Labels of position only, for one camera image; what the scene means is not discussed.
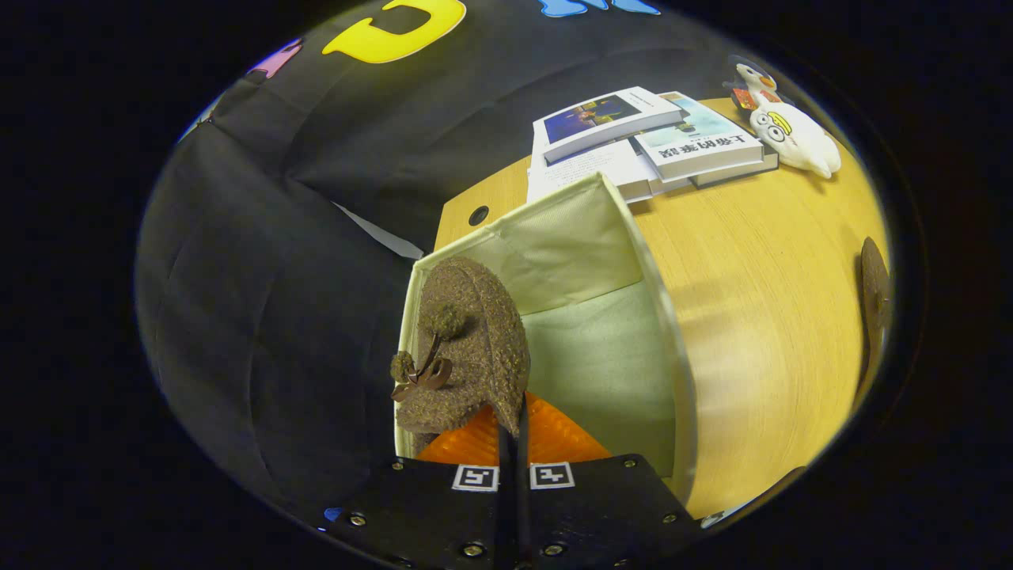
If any green fabric storage box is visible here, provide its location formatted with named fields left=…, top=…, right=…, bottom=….
left=393, top=172, right=699, bottom=504

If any penguin plush toy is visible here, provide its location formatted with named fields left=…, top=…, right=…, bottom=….
left=722, top=55, right=784, bottom=112

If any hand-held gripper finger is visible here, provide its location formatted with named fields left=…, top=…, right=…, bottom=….
left=516, top=392, right=699, bottom=570
left=328, top=400, right=515, bottom=570

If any brown fuzzy slipper shoe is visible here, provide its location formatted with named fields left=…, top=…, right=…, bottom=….
left=389, top=255, right=531, bottom=438
left=855, top=236, right=893, bottom=405

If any white seal plush toy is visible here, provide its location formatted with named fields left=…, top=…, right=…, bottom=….
left=748, top=101, right=842, bottom=180

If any book with dark blue cover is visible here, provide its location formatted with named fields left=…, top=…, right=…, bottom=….
left=532, top=85, right=688, bottom=165

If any plain white book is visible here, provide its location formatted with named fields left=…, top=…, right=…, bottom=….
left=526, top=139, right=654, bottom=204

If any black backdrop cloth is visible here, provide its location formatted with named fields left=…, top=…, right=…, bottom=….
left=135, top=0, right=761, bottom=519

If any dark grey book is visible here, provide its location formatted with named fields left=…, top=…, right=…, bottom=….
left=689, top=142, right=780, bottom=188

